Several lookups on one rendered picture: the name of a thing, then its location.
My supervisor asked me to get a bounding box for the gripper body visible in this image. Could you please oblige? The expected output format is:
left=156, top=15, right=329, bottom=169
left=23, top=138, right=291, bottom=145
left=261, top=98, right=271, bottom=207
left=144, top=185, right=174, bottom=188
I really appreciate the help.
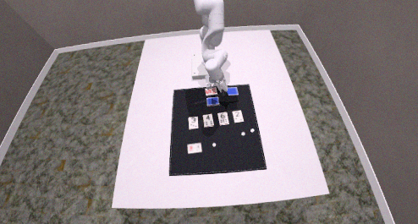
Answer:
left=216, top=78, right=228, bottom=93

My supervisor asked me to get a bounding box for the blue-backed playing card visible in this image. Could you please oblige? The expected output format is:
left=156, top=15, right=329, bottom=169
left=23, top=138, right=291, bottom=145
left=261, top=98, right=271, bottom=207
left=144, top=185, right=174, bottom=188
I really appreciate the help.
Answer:
left=206, top=97, right=219, bottom=106

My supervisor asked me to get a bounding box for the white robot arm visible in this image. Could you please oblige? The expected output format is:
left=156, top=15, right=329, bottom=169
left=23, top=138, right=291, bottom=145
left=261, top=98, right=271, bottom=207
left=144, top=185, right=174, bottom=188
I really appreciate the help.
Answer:
left=194, top=0, right=228, bottom=90

